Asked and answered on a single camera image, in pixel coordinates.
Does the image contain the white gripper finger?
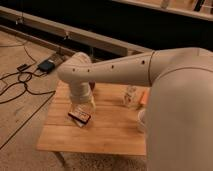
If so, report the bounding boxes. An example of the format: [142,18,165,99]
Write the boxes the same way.
[87,101,96,112]

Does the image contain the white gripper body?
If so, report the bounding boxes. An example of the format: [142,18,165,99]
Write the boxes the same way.
[69,83,92,103]

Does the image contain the orange pepper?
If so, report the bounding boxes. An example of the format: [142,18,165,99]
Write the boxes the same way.
[139,90,149,107]

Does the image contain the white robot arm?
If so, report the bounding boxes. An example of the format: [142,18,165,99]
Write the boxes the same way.
[58,47,213,171]

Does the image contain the dark purple bowl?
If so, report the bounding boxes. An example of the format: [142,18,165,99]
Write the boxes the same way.
[89,82,96,91]

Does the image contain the dark snack box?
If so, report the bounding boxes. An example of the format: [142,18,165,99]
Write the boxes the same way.
[68,108,91,127]

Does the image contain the wooden table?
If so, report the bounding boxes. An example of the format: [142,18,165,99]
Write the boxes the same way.
[37,82,146,156]

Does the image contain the clear plastic bottle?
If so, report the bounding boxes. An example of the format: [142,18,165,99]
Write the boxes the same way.
[123,85,137,108]

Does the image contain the black power adapter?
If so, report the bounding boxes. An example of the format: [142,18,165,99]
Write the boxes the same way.
[38,60,55,73]

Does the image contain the white paper cup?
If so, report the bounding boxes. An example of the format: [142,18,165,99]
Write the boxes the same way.
[137,109,146,133]

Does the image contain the small black plug box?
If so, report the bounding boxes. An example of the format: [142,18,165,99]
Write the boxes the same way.
[17,64,30,72]

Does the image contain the black floor cable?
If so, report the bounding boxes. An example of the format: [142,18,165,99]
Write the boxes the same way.
[0,43,57,105]

